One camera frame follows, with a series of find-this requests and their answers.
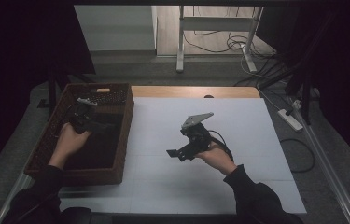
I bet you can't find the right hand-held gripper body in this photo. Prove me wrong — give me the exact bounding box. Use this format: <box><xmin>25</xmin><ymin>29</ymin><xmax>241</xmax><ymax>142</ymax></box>
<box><xmin>178</xmin><ymin>112</ymin><xmax>215</xmax><ymax>161</ymax></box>

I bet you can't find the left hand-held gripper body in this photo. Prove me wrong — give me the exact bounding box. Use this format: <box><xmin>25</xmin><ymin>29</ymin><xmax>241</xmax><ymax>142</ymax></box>
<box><xmin>67</xmin><ymin>97</ymin><xmax>100</xmax><ymax>135</ymax></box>

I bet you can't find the black cloth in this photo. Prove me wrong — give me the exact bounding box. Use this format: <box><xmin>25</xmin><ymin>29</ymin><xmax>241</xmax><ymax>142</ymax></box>
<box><xmin>63</xmin><ymin>112</ymin><xmax>124</xmax><ymax>171</ymax></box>

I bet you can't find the brown wicker basket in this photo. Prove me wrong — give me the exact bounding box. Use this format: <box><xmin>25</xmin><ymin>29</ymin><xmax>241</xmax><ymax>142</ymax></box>
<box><xmin>23</xmin><ymin>82</ymin><xmax>135</xmax><ymax>187</ymax></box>

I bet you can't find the person's left hand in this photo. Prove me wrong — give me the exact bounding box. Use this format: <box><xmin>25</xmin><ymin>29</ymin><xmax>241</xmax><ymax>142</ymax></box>
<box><xmin>48</xmin><ymin>122</ymin><xmax>93</xmax><ymax>171</ymax></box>

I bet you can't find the person's right hand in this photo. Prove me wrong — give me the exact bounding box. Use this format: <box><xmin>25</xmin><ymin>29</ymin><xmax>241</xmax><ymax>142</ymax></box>
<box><xmin>194</xmin><ymin>143</ymin><xmax>238</xmax><ymax>177</ymax></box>

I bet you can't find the black metal stand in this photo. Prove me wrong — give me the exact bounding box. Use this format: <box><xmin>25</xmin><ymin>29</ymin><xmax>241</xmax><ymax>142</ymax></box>
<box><xmin>36</xmin><ymin>62</ymin><xmax>96</xmax><ymax>122</ymax></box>

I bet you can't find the white table mat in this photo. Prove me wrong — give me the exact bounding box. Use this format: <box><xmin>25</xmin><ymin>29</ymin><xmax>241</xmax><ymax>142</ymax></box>
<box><xmin>58</xmin><ymin>96</ymin><xmax>308</xmax><ymax>216</ymax></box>

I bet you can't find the wide black curtain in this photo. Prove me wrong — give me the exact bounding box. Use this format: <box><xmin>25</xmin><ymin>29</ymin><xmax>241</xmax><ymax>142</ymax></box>
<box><xmin>0</xmin><ymin>0</ymin><xmax>96</xmax><ymax>185</ymax></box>

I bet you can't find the white power strip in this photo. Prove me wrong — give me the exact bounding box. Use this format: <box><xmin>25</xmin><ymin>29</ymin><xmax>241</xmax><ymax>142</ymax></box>
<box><xmin>277</xmin><ymin>108</ymin><xmax>304</xmax><ymax>132</ymax></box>

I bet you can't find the white cabinet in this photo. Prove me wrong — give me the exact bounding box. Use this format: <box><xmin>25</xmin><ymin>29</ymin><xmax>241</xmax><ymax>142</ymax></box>
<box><xmin>73</xmin><ymin>4</ymin><xmax>159</xmax><ymax>52</ymax></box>

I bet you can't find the black tripod stand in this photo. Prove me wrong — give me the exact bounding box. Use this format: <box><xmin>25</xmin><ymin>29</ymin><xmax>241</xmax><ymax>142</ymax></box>
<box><xmin>258</xmin><ymin>12</ymin><xmax>335</xmax><ymax>126</ymax></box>

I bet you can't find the left hand-held gripper cable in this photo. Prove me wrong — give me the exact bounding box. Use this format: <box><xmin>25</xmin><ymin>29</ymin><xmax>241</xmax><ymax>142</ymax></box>
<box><xmin>58</xmin><ymin>103</ymin><xmax>80</xmax><ymax>135</ymax></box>

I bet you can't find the hand-held gripper cable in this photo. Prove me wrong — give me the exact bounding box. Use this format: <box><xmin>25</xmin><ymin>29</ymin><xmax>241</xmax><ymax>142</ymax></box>
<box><xmin>207</xmin><ymin>129</ymin><xmax>234</xmax><ymax>162</ymax></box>
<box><xmin>58</xmin><ymin>103</ymin><xmax>80</xmax><ymax>135</ymax></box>

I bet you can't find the right hand-held gripper cable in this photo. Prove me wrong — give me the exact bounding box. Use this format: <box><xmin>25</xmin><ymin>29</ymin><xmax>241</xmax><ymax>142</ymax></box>
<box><xmin>207</xmin><ymin>129</ymin><xmax>234</xmax><ymax>162</ymax></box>

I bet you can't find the white floor cable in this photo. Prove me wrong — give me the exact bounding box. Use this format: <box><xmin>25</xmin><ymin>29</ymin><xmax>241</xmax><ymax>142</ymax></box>
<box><xmin>240</xmin><ymin>46</ymin><xmax>288</xmax><ymax>111</ymax></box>

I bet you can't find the short aluminium rail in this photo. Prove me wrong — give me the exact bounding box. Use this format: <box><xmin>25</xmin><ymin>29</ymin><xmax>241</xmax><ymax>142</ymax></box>
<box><xmin>0</xmin><ymin>172</ymin><xmax>33</xmax><ymax>224</ymax></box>

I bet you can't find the tangle of black floor cables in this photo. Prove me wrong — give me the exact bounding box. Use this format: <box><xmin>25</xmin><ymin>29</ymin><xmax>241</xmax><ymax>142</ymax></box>
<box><xmin>183</xmin><ymin>5</ymin><xmax>278</xmax><ymax>60</ymax></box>

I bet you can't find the white metal desk frame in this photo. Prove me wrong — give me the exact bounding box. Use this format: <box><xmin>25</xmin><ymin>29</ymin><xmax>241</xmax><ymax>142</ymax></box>
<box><xmin>175</xmin><ymin>5</ymin><xmax>264</xmax><ymax>74</ymax></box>

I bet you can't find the black looped floor cable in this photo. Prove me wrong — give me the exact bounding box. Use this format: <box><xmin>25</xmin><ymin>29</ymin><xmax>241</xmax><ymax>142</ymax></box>
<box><xmin>279</xmin><ymin>137</ymin><xmax>315</xmax><ymax>174</ymax></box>

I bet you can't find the long aluminium rail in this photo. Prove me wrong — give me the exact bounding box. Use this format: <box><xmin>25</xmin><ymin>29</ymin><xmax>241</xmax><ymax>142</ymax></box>
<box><xmin>287</xmin><ymin>96</ymin><xmax>350</xmax><ymax>224</ymax></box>

